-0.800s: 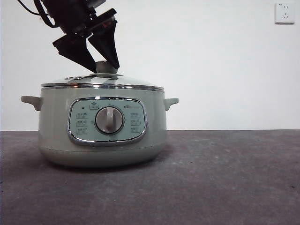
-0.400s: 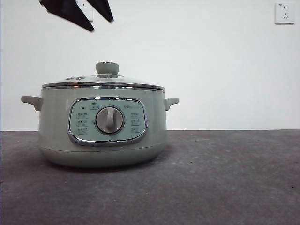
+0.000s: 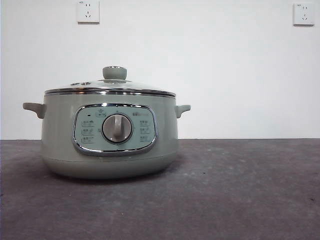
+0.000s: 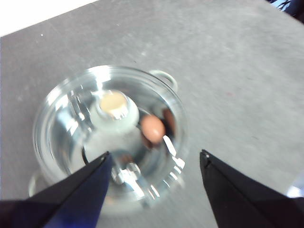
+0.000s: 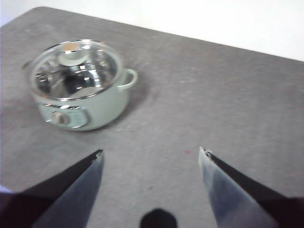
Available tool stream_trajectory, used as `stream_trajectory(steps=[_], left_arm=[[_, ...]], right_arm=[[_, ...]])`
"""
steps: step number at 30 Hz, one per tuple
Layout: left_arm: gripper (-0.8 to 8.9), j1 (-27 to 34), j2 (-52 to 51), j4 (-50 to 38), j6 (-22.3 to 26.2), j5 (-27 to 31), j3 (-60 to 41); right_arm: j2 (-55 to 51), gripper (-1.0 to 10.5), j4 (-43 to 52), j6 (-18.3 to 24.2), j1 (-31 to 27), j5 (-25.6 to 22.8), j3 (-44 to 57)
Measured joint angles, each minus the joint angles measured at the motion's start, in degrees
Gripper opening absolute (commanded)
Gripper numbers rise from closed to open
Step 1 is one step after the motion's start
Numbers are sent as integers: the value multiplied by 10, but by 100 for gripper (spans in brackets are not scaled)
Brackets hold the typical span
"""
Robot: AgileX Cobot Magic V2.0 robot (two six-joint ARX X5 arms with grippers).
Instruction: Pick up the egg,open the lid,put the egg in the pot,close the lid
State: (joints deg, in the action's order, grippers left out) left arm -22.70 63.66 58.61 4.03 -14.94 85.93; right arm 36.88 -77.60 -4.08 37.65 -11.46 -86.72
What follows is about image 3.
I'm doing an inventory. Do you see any green electric cooking pot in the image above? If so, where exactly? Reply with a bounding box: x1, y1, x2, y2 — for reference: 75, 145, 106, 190
22, 92, 192, 180

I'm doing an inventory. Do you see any glass lid with green knob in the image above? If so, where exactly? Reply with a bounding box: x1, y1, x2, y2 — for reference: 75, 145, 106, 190
44, 65, 177, 98

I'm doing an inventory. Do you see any white wall socket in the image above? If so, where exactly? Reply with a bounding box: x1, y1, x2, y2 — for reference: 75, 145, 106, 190
292, 2, 315, 27
76, 0, 100, 25

